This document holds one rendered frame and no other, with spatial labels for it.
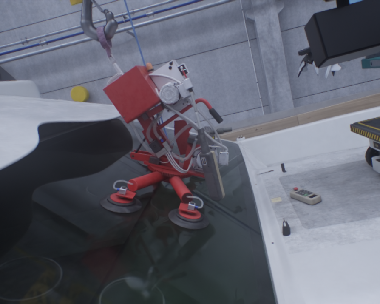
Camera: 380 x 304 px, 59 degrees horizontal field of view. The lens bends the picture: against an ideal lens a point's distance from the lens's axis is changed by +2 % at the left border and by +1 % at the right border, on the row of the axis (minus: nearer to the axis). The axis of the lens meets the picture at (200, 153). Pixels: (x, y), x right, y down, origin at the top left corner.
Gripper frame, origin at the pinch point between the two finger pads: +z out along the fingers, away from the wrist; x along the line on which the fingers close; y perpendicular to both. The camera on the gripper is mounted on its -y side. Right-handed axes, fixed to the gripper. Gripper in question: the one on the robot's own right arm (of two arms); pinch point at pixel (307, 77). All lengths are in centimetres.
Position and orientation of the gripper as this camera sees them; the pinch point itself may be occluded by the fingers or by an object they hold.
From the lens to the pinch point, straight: 220.8
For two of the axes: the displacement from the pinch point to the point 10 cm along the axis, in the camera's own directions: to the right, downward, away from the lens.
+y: 8.5, 1.0, 5.1
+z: -1.5, 9.9, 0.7
